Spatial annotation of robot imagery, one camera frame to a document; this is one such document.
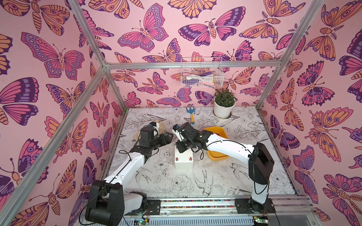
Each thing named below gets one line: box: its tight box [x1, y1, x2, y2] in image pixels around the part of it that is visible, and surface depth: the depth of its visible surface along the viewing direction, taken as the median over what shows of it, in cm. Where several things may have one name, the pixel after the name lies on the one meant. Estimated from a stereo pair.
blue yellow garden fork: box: [185, 106, 196, 125], surface depth 119 cm
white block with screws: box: [174, 146, 194, 170], surface depth 81 cm
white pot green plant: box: [213, 88, 237, 120], surface depth 106 cm
